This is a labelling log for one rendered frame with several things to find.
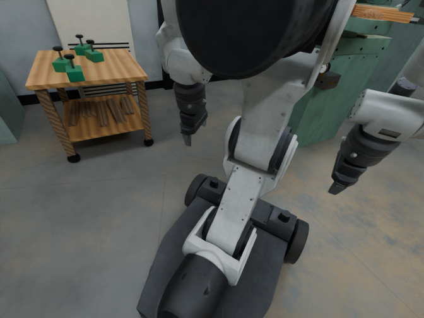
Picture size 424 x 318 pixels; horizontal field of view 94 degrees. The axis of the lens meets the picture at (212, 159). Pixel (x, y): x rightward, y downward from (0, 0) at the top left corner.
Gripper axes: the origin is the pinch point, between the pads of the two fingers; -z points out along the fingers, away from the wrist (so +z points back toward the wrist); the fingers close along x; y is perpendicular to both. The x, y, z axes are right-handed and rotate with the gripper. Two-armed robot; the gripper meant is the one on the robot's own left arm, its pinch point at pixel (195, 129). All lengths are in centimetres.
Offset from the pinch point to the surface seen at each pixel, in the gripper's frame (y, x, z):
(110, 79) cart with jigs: 67, 21, -11
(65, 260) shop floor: 37, -57, -44
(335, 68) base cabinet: -42, 100, -20
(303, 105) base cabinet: -33, 86, -42
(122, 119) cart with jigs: 77, 22, -44
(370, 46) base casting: -57, 123, -14
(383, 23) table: -53, 99, 6
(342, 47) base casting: -41, 101, -8
